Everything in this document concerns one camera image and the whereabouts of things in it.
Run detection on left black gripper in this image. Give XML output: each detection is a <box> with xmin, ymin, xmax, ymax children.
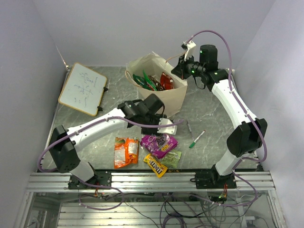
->
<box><xmin>141</xmin><ymin>113</ymin><xmax>167</xmax><ymax>137</ymax></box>

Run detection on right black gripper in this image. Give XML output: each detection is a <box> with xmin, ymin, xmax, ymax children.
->
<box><xmin>171</xmin><ymin>53</ymin><xmax>205</xmax><ymax>80</ymax></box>

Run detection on red snack packet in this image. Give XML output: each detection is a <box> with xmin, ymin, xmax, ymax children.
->
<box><xmin>160</xmin><ymin>72</ymin><xmax>174</xmax><ymax>90</ymax></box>

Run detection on brown snack bag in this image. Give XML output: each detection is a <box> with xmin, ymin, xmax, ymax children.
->
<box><xmin>148</xmin><ymin>76</ymin><xmax>165</xmax><ymax>91</ymax></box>

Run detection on purple snack bag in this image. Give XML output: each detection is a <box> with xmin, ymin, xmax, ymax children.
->
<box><xmin>140</xmin><ymin>133</ymin><xmax>178</xmax><ymax>159</ymax></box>

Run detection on beige paper bag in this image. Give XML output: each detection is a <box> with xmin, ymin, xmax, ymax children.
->
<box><xmin>125</xmin><ymin>52</ymin><xmax>188</xmax><ymax>117</ymax></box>

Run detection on orange snack bag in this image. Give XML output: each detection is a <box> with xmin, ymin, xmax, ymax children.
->
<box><xmin>114</xmin><ymin>137</ymin><xmax>139</xmax><ymax>169</ymax></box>

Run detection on dark green crisps bag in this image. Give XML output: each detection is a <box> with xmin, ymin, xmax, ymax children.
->
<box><xmin>133</xmin><ymin>74</ymin><xmax>150</xmax><ymax>90</ymax></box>

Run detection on light green snack packet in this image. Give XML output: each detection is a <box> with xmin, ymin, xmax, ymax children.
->
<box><xmin>161</xmin><ymin>149</ymin><xmax>182</xmax><ymax>169</ymax></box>

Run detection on yellow M&M's bag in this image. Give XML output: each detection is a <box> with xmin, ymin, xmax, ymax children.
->
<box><xmin>143</xmin><ymin>153</ymin><xmax>168</xmax><ymax>178</ymax></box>

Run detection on green Chuba cassava chips bag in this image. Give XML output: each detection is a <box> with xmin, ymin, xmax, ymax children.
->
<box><xmin>142</xmin><ymin>70</ymin><xmax>157</xmax><ymax>91</ymax></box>

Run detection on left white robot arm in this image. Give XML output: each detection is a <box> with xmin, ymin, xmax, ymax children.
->
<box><xmin>49</xmin><ymin>94</ymin><xmax>171</xmax><ymax>189</ymax></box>

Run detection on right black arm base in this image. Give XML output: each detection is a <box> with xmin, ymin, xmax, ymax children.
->
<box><xmin>190</xmin><ymin>165</ymin><xmax>237</xmax><ymax>189</ymax></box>

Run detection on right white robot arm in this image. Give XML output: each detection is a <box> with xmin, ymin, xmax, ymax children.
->
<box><xmin>171</xmin><ymin>41</ymin><xmax>267</xmax><ymax>188</ymax></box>

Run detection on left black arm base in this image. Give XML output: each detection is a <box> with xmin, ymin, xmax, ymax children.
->
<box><xmin>68</xmin><ymin>170</ymin><xmax>112</xmax><ymax>190</ymax></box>

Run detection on grey ballpoint pen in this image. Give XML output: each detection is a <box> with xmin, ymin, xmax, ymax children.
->
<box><xmin>186</xmin><ymin>120</ymin><xmax>194</xmax><ymax>140</ymax></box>

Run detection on white marker pen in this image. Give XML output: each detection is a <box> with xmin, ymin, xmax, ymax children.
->
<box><xmin>189</xmin><ymin>130</ymin><xmax>206</xmax><ymax>149</ymax></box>

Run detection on yellow framed whiteboard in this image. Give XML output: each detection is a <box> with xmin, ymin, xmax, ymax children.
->
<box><xmin>58</xmin><ymin>62</ymin><xmax>107</xmax><ymax>116</ymax></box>

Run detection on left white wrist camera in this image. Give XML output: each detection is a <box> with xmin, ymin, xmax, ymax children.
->
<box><xmin>157</xmin><ymin>118</ymin><xmax>177</xmax><ymax>135</ymax></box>

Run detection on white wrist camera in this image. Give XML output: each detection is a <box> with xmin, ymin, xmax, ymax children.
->
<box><xmin>157</xmin><ymin>118</ymin><xmax>177</xmax><ymax>135</ymax></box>
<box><xmin>181</xmin><ymin>40</ymin><xmax>196</xmax><ymax>61</ymax></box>

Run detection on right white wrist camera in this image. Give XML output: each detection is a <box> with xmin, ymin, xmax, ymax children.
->
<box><xmin>181</xmin><ymin>40</ymin><xmax>196</xmax><ymax>61</ymax></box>

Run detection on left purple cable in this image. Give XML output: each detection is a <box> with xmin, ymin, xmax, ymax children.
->
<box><xmin>37</xmin><ymin>115</ymin><xmax>185</xmax><ymax>210</ymax></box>

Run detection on aluminium rail frame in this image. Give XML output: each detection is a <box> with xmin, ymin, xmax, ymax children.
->
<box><xmin>17</xmin><ymin>77</ymin><xmax>286</xmax><ymax>228</ymax></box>

